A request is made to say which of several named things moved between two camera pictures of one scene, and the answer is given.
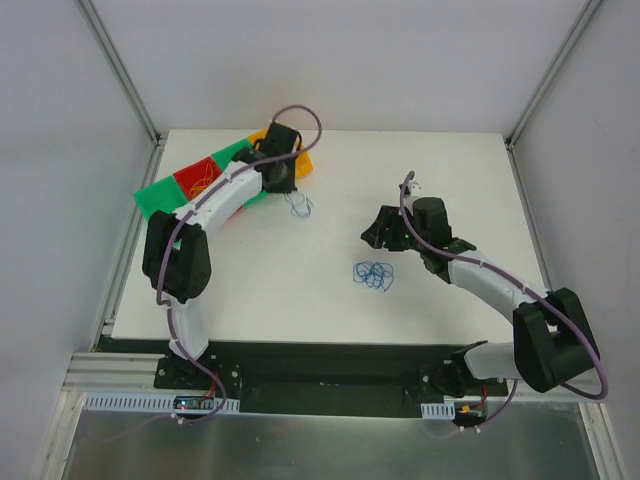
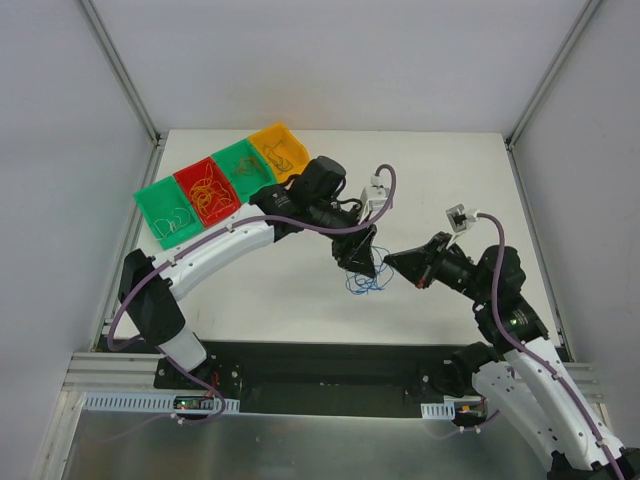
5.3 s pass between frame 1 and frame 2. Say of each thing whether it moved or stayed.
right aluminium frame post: stayed
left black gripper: moved
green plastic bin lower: stayed
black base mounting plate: stayed
